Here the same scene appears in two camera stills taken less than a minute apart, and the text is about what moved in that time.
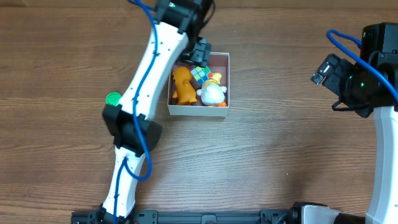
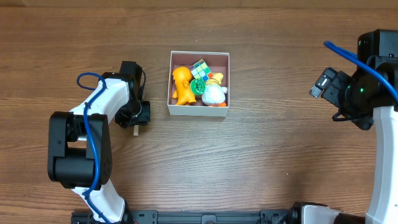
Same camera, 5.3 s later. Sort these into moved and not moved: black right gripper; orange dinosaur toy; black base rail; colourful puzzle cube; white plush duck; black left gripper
Moved: black right gripper; black left gripper
Not moved: white plush duck; black base rail; colourful puzzle cube; orange dinosaur toy
